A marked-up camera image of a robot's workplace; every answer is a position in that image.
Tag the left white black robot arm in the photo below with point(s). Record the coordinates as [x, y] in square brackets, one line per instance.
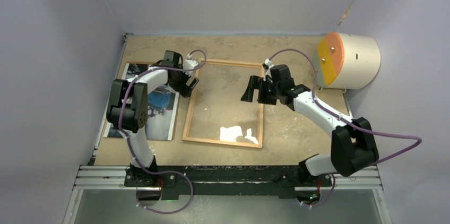
[128, 103]

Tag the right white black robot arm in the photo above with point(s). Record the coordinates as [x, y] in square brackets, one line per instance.
[353, 146]

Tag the light wooden picture frame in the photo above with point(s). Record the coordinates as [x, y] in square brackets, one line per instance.
[197, 110]

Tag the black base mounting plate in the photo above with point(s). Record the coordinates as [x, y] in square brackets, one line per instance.
[285, 182]

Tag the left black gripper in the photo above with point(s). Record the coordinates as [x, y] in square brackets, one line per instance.
[183, 89]

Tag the white cylinder with coloured face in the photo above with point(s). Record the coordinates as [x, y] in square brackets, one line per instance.
[345, 61]

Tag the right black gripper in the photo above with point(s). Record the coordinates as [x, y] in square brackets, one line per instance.
[256, 83]

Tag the printed photo with white border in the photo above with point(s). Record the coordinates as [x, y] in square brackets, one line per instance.
[162, 109]

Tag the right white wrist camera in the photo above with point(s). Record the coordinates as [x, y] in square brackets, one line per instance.
[267, 65]

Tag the aluminium rail frame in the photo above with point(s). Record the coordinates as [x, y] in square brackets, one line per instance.
[99, 196]

